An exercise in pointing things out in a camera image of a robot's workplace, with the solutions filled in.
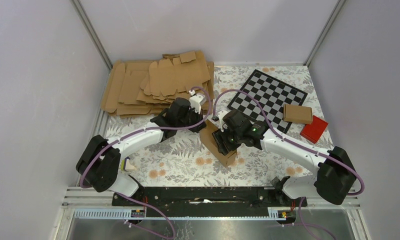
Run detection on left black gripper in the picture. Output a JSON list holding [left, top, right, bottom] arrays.
[[176, 105, 206, 133]]

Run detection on brown cardboard box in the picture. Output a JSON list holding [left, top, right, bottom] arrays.
[[199, 120, 238, 167]]

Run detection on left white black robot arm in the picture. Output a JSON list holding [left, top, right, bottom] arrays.
[[76, 93, 210, 206]]

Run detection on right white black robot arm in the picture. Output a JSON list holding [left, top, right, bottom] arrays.
[[212, 109, 357, 206]]

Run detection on folded small cardboard box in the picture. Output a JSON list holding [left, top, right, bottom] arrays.
[[283, 104, 313, 125]]

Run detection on red box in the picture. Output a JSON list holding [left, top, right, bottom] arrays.
[[300, 115, 329, 144]]

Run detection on stack of cardboard blanks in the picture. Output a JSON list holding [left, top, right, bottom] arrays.
[[100, 50, 215, 118]]

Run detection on floral table mat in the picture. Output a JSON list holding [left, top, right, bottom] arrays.
[[93, 65, 347, 188]]

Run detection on black white checkerboard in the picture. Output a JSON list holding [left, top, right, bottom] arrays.
[[227, 70, 308, 134]]

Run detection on yellow green small object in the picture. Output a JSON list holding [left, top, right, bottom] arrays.
[[120, 159, 127, 172]]

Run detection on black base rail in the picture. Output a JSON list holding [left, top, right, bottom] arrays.
[[132, 186, 308, 212]]

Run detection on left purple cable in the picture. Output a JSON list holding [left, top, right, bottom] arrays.
[[79, 86, 214, 240]]

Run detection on perforated metal cable tray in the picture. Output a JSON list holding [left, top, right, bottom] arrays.
[[73, 207, 287, 221]]

